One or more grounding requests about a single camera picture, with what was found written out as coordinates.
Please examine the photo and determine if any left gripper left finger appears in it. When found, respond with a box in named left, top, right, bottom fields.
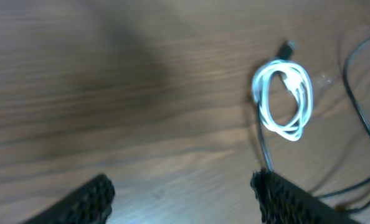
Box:
left=24, top=174, right=115, bottom=224

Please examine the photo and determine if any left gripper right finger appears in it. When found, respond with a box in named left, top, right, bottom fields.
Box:
left=250, top=169, right=359, bottom=224

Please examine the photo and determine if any white usb cable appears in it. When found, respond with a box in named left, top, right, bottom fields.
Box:
left=251, top=58, right=314, bottom=142

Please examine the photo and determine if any clear tape piece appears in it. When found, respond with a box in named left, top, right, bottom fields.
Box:
left=316, top=73, right=333, bottom=88

